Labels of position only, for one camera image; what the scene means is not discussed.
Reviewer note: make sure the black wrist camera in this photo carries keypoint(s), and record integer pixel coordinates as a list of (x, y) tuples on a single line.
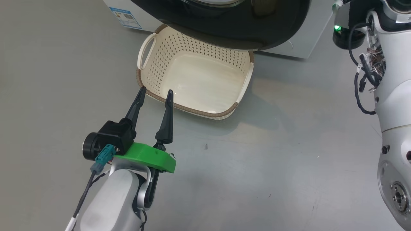
[(345, 38), (110, 133)]

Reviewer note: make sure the white washing machine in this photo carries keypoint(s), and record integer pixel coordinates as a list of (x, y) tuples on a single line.
[(305, 35)]

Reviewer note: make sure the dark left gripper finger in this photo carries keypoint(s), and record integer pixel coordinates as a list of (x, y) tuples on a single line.
[(166, 125), (136, 107)]

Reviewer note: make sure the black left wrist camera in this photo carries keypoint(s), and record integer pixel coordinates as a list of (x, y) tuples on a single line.
[(110, 133)]

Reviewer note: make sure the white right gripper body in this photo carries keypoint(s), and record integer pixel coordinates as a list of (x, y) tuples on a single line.
[(341, 14)]

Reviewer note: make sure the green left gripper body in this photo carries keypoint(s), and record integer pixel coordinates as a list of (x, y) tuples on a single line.
[(151, 157)]

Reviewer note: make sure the black round glass washer door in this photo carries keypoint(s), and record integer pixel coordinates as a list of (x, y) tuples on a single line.
[(224, 25)]

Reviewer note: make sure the cream perforated laundry basket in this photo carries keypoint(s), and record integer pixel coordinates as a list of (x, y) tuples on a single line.
[(199, 80)]

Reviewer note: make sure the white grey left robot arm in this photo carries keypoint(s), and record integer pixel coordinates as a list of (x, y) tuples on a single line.
[(112, 199)]

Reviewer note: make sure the blue energy label sticker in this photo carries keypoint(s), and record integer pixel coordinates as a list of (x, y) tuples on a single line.
[(126, 17)]

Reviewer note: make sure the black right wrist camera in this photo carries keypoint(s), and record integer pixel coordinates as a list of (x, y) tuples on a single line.
[(345, 38)]

